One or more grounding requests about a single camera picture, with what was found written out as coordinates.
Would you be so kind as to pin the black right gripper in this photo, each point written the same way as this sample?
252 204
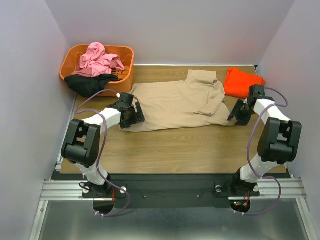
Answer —
238 113

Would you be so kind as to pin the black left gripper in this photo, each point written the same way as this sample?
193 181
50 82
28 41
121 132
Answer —
138 117

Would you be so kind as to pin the beige t shirt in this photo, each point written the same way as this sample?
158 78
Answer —
197 101

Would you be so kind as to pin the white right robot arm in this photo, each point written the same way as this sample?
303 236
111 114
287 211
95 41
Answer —
278 143

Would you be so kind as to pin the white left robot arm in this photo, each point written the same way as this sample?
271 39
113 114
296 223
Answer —
85 140

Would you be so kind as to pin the folded orange t shirt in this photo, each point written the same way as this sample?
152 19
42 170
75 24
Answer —
237 83

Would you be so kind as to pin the orange plastic basket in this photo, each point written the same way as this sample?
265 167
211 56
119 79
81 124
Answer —
126 54

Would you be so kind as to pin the black t shirt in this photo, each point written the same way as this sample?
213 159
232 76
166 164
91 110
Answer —
88 86

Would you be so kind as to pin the pink t shirt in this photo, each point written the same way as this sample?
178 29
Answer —
96 62

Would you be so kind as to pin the white round knob left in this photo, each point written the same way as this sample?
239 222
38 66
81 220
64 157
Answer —
122 190

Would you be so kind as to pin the silver round knob right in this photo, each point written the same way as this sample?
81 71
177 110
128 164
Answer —
218 189

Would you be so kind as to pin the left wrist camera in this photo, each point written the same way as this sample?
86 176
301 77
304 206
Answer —
125 100

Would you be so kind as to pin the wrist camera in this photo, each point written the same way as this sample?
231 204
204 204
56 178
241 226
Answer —
256 92
125 100

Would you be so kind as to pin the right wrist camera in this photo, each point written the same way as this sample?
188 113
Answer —
256 92

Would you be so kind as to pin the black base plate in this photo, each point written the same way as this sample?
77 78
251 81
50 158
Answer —
179 190

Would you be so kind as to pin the aluminium rail frame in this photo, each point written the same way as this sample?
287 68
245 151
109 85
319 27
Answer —
280 213

